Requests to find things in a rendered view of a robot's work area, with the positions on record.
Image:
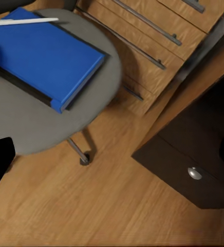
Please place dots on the cabinet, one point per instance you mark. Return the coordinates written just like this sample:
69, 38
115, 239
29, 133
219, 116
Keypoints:
182, 146
154, 38

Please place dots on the folder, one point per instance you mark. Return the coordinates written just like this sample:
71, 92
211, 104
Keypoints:
44, 61

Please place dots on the swivel chair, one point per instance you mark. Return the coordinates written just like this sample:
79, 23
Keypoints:
33, 125

